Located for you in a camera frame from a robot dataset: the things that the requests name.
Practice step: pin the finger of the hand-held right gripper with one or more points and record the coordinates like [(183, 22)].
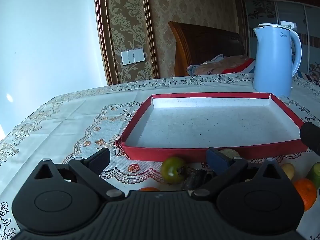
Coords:
[(310, 136)]

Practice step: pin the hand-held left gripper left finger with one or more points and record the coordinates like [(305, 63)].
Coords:
[(100, 160)]

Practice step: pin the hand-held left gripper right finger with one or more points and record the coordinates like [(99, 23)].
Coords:
[(216, 160)]

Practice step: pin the brown potato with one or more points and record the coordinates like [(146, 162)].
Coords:
[(230, 153)]

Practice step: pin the dark sushi roll piece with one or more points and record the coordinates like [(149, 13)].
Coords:
[(192, 180)]

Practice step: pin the green cucumber piece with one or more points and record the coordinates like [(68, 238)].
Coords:
[(315, 175)]

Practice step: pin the red shallow cardboard box tray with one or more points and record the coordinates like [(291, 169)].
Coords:
[(200, 122)]

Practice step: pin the green tomato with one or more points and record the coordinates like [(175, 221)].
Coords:
[(170, 170)]

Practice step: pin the orange mandarin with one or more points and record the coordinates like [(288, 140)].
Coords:
[(148, 189), (306, 192)]

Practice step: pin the pale yellow potato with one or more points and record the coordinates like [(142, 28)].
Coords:
[(288, 171)]

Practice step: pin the colourful patterned blanket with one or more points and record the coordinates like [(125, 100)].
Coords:
[(313, 73)]

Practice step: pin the light blue electric kettle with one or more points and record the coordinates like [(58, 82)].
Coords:
[(272, 62)]

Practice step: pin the striped beige pillow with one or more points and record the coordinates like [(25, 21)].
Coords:
[(225, 66)]

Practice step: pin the wardrobe with floral sliding doors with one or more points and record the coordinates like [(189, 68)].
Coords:
[(312, 30)]

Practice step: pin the brown wooden headboard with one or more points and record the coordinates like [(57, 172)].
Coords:
[(200, 45)]

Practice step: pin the white wall light switch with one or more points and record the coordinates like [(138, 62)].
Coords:
[(132, 56)]

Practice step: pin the gilded wall panel frame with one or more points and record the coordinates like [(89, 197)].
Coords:
[(105, 30)]

